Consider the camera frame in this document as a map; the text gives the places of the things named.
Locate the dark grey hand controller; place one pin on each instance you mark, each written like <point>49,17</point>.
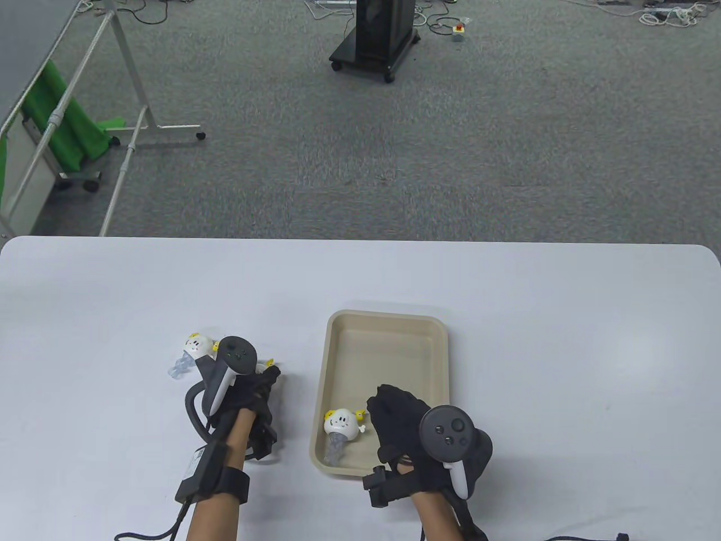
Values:
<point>448,431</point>
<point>236,355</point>

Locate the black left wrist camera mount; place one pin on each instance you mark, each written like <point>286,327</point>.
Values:
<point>263,439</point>

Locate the black wheeled cart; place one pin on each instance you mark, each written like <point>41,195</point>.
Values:
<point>377,28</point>

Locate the black left forearm sensor box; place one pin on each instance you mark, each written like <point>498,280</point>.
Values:
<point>203,473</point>

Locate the grey box with red button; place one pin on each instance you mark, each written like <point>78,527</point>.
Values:
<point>458,34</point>

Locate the person's left hand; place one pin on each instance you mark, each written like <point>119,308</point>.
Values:
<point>259,394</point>

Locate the person's left forearm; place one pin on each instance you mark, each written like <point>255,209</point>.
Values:
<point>214,521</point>

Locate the beige plastic tray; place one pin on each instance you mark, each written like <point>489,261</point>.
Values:
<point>388,355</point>

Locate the white metal frame rack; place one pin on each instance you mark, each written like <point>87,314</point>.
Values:
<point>28,34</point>

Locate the white wheeled panel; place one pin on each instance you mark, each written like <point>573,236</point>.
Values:
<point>39,191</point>

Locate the white jellyfish mechanical toy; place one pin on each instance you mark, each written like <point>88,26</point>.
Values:
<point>262,367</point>
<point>341,422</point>
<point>197,344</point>

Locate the person's right hand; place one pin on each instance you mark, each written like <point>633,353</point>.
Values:
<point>400,422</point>

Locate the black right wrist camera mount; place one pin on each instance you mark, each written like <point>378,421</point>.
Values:
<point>383,487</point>

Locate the person's right forearm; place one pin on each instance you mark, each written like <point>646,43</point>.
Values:
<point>436,518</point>

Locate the green cloth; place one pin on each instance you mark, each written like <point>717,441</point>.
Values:
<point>67,135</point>

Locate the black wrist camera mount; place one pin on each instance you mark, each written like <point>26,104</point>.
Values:
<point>383,487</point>
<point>263,439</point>

